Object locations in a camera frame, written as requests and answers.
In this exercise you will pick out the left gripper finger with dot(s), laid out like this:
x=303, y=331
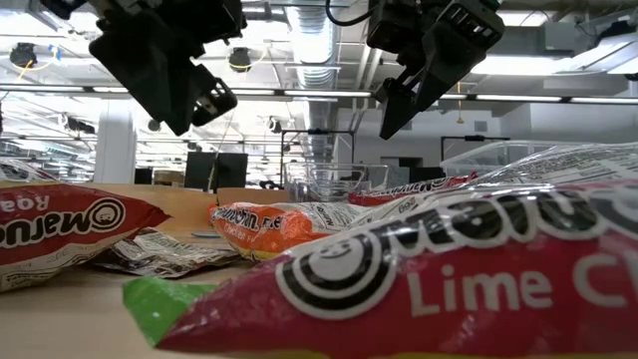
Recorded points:
x=214, y=100
x=154, y=75

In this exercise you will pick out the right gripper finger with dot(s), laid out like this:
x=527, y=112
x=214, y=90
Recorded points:
x=401, y=105
x=458, y=55

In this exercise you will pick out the orange ramen packet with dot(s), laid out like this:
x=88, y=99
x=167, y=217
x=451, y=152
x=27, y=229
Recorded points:
x=279, y=229

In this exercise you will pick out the red yellow Maruchan ramen packet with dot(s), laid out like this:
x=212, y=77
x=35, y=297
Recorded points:
x=60, y=224

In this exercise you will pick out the lime chili ramen packet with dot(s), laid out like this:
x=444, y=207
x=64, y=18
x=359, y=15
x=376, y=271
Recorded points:
x=448, y=279

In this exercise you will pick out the black ceiling device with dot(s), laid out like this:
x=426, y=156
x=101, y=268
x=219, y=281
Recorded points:
x=22, y=54
x=239, y=59

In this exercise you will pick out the black monitor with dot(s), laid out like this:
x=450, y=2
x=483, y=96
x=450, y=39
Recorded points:
x=233, y=172
x=199, y=172

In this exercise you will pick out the white pillar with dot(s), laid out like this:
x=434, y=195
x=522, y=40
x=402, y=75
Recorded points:
x=114, y=154

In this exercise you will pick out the wide clear plastic bin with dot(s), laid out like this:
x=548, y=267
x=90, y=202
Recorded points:
x=488, y=157

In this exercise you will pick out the narrow clear plastic container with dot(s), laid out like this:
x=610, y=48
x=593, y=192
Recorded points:
x=324, y=184

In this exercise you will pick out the brown foil packet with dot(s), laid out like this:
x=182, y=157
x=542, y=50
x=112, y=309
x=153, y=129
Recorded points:
x=159, y=254

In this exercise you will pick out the ceiling light rail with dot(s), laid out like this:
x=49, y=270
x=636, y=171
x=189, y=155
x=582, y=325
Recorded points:
x=324, y=93

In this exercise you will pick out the silver ventilation duct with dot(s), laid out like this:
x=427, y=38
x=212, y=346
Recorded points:
x=311, y=40

